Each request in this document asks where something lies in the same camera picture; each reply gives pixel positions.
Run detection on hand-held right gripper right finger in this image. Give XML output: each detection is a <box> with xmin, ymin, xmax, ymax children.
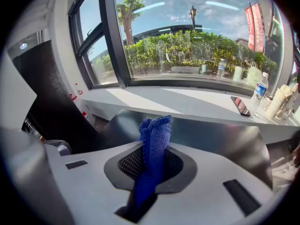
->
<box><xmin>140</xmin><ymin>142</ymin><xmax>285</xmax><ymax>225</ymax></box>

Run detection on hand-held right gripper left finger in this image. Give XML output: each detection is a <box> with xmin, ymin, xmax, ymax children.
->
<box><xmin>52</xmin><ymin>141</ymin><xmax>143</xmax><ymax>225</ymax></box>

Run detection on small black fridge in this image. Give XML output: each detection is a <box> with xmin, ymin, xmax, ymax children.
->
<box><xmin>93</xmin><ymin>109</ymin><xmax>274</xmax><ymax>189</ymax></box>

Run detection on blue cleaning cloth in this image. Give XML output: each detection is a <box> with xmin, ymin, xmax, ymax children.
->
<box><xmin>133</xmin><ymin>115</ymin><xmax>173</xmax><ymax>208</ymax></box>

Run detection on black smartphone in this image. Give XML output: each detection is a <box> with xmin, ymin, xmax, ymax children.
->
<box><xmin>231</xmin><ymin>96</ymin><xmax>251</xmax><ymax>117</ymax></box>

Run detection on tall black cabinet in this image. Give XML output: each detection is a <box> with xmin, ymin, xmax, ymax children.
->
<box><xmin>11</xmin><ymin>40</ymin><xmax>99</xmax><ymax>154</ymax></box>

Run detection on grey window ledge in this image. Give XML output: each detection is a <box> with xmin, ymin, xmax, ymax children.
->
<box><xmin>82</xmin><ymin>85</ymin><xmax>300</xmax><ymax>145</ymax></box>

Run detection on stack of paper cups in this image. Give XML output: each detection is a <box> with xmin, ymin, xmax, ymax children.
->
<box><xmin>266</xmin><ymin>89</ymin><xmax>288</xmax><ymax>120</ymax></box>

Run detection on clear water bottle blue label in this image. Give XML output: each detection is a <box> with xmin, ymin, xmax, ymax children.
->
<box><xmin>249</xmin><ymin>72</ymin><xmax>270</xmax><ymax>113</ymax></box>

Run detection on black-framed window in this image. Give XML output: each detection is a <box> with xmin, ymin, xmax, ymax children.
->
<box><xmin>67</xmin><ymin>0</ymin><xmax>300</xmax><ymax>98</ymax></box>

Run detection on green hedge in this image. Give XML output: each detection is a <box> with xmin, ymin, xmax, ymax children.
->
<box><xmin>90</xmin><ymin>30</ymin><xmax>279</xmax><ymax>79</ymax></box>

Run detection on tree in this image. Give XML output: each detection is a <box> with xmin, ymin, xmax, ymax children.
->
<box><xmin>116</xmin><ymin>0</ymin><xmax>145</xmax><ymax>47</ymax></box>

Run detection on red banner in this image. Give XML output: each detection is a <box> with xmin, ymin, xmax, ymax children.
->
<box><xmin>244</xmin><ymin>7</ymin><xmax>255</xmax><ymax>51</ymax></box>
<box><xmin>251</xmin><ymin>2</ymin><xmax>265</xmax><ymax>53</ymax></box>

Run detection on street lamp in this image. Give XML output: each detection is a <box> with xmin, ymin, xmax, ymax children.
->
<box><xmin>188</xmin><ymin>5</ymin><xmax>197</xmax><ymax>30</ymax></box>

